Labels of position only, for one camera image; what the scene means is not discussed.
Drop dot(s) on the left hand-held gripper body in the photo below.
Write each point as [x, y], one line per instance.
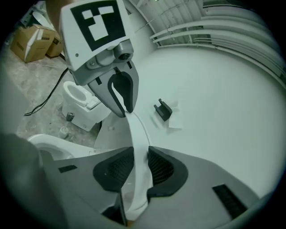
[96, 44]

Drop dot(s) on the white toilet with seat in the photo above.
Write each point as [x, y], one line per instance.
[85, 111]

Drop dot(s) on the white smart toilet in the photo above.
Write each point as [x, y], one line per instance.
[58, 145]

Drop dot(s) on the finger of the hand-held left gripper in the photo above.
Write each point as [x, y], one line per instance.
[105, 94]
[131, 89]

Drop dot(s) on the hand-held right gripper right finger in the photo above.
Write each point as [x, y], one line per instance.
[167, 172]

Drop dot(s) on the small white roll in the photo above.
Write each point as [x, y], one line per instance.
[64, 132]

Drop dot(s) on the white ceiling pipes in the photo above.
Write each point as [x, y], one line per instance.
[190, 24]

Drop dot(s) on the large dark wall bracket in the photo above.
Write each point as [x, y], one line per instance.
[164, 110]

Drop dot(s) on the white oval basin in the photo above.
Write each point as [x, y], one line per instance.
[43, 20]

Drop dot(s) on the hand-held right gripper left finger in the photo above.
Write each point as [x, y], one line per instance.
[111, 172]

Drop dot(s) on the open cardboard box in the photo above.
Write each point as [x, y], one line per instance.
[29, 44]

